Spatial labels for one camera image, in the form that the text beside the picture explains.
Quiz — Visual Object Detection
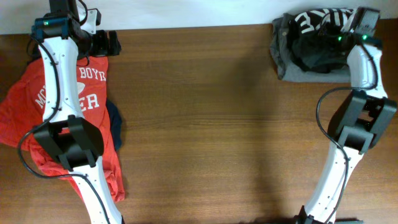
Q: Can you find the dark green t-shirt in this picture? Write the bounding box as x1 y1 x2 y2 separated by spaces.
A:
288 8 353 73

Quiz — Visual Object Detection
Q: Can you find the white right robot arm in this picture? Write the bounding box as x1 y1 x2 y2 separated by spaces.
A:
296 22 397 223

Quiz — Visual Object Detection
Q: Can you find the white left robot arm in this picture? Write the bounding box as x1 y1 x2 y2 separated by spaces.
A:
32 12 124 223

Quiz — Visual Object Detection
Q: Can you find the grey folded garment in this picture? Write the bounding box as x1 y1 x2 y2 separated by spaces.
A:
270 13 350 83

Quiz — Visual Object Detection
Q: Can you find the navy blue garment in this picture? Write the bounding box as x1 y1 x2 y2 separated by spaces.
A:
106 99 123 152

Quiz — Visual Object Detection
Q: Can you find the red soccer t-shirt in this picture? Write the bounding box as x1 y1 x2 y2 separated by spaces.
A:
1 57 126 202

